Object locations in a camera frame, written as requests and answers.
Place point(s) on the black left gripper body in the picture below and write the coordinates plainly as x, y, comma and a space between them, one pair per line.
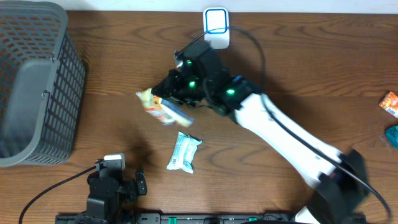
132, 190

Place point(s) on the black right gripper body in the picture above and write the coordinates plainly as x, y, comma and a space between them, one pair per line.
188, 88

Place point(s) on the yellow snack bag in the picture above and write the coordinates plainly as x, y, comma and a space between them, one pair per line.
165, 111

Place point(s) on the light blue wipes pack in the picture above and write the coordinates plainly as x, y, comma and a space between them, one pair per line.
184, 152

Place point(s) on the orange Kleenex tissue pack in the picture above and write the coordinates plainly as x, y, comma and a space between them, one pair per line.
389, 103

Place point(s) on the blue mouthwash bottle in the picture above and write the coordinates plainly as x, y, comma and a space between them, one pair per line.
392, 136

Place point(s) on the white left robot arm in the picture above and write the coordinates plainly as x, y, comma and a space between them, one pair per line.
109, 192

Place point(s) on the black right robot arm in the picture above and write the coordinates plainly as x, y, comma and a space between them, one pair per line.
334, 176

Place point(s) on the dark grey plastic basket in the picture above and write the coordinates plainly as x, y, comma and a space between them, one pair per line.
42, 84

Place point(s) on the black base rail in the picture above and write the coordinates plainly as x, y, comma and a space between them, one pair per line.
156, 218

